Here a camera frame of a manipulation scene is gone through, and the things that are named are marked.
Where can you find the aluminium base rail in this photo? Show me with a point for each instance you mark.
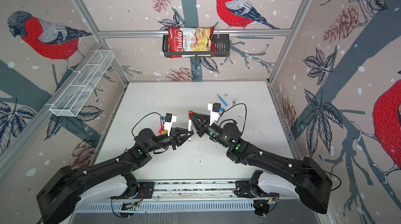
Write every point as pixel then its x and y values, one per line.
pixel 165 190

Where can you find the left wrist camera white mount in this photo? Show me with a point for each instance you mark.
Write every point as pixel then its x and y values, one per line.
pixel 169 119

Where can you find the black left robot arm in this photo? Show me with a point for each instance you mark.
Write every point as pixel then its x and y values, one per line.
pixel 58 198

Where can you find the blue marker pen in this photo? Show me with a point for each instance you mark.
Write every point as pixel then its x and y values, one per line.
pixel 222 100

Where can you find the black wire wall basket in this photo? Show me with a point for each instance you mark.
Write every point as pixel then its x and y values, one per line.
pixel 220 42

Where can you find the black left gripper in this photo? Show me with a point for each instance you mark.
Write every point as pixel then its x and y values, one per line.
pixel 176 139

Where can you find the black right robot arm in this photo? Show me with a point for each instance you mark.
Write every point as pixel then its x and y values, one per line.
pixel 312 184

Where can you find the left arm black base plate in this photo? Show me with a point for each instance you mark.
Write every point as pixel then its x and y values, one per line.
pixel 139 190

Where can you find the red cassava chips bag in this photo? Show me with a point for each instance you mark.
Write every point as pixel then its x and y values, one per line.
pixel 182 40

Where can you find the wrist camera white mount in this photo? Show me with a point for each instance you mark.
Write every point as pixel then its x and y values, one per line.
pixel 169 119
pixel 215 110

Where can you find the white whiteboard marker pen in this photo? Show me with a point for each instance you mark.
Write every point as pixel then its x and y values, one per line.
pixel 189 124

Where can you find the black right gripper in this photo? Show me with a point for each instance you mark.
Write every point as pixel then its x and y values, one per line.
pixel 199 123

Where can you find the white wire mesh shelf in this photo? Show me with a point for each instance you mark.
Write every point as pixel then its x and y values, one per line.
pixel 84 81

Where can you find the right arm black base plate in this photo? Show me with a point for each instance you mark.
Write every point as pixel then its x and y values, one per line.
pixel 250 190

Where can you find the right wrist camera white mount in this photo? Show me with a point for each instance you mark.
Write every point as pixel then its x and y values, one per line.
pixel 215 110

